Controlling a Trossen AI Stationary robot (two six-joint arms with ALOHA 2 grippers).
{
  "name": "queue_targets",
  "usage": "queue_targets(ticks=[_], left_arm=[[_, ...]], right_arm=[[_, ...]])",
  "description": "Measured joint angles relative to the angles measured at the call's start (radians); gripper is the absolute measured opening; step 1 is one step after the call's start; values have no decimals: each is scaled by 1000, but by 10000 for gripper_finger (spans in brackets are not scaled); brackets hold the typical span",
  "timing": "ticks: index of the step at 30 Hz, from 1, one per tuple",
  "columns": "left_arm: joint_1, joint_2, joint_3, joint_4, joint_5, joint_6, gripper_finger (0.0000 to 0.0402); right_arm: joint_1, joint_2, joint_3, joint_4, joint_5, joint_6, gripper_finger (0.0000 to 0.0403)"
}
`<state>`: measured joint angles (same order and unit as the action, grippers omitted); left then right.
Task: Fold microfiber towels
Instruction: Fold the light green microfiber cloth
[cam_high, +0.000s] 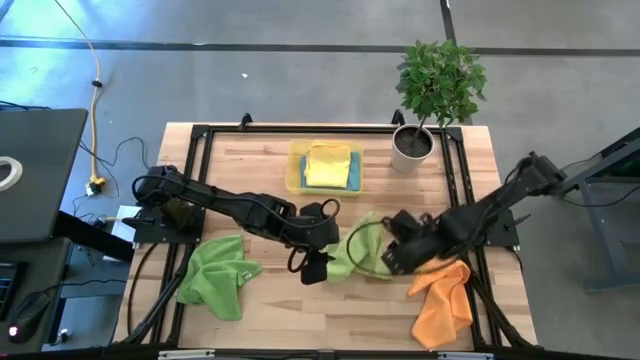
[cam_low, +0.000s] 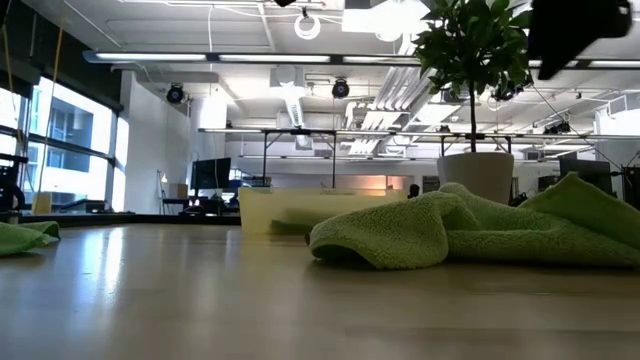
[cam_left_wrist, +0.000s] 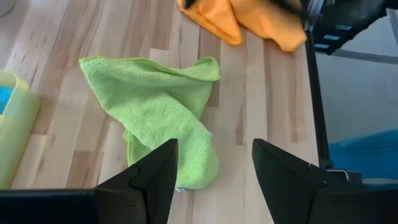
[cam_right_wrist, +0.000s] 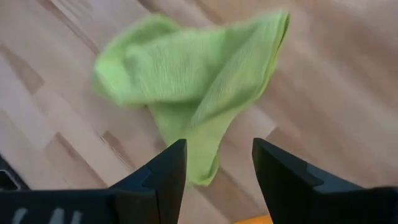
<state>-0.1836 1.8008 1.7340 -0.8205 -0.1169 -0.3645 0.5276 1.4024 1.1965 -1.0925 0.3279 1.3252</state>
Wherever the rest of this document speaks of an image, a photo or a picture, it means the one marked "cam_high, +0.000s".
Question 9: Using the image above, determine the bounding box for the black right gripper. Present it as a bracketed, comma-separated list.
[382, 219, 459, 277]

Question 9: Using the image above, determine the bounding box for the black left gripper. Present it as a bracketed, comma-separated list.
[284, 217, 341, 286]

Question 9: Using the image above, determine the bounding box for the light yellow-green microfiber towel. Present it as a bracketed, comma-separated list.
[323, 211, 397, 282]

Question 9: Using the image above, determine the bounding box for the orange microfiber towel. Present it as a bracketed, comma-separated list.
[407, 257, 475, 350]

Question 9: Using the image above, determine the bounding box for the blue microfiber towel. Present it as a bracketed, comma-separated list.
[298, 152, 362, 193]

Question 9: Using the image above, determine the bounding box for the bright green microfiber towel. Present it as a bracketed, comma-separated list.
[177, 234, 264, 321]

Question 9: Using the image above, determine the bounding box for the yellow microfiber towel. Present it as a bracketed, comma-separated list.
[303, 142, 352, 189]

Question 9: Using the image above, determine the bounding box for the white plant pot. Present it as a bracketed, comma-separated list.
[390, 123, 436, 175]

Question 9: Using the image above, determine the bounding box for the translucent yellow plastic tray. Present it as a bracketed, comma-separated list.
[284, 138, 365, 197]

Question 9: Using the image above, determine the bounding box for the green leafy potted plant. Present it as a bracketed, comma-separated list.
[395, 39, 489, 146]

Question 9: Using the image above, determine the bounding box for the white paper sheet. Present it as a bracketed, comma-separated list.
[102, 204, 144, 264]

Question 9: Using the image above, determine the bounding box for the black desk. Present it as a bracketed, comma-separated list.
[0, 209, 136, 354]

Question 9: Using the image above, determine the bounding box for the dark grey desk surface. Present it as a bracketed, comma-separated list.
[0, 107, 90, 245]

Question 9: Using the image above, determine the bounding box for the black computer mouse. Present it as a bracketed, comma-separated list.
[5, 291, 52, 345]

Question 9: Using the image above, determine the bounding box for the black keyboard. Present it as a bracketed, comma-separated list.
[0, 260, 22, 321]

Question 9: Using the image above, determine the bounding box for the white tape roll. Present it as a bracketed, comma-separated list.
[0, 155, 24, 192]

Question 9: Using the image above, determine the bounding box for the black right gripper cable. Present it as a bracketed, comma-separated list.
[346, 219, 396, 277]

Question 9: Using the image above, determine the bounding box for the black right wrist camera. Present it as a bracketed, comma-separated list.
[389, 209, 422, 239]

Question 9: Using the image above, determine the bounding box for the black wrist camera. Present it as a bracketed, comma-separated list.
[299, 202, 329, 221]
[389, 209, 422, 239]

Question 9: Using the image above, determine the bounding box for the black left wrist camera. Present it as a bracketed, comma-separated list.
[299, 202, 329, 221]

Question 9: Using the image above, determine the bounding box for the silver metal bracket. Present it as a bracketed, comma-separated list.
[157, 349, 216, 360]
[437, 351, 496, 360]

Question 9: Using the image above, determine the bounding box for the black aluminium table frame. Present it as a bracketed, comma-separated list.
[114, 110, 539, 351]

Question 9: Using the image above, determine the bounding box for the grey metal cart frame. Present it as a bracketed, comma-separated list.
[558, 127, 640, 294]

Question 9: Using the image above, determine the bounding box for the yellow extension cable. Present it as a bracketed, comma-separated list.
[52, 0, 109, 196]

